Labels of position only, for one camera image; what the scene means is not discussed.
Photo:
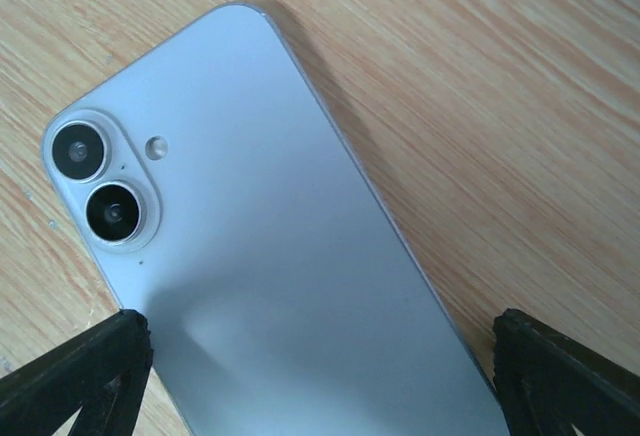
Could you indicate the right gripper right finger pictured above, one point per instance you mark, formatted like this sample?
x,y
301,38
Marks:
x,y
549,384

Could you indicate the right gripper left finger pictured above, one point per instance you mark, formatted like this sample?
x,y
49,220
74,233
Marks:
x,y
99,377

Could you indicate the light blue phone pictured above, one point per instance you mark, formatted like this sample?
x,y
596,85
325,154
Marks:
x,y
218,198

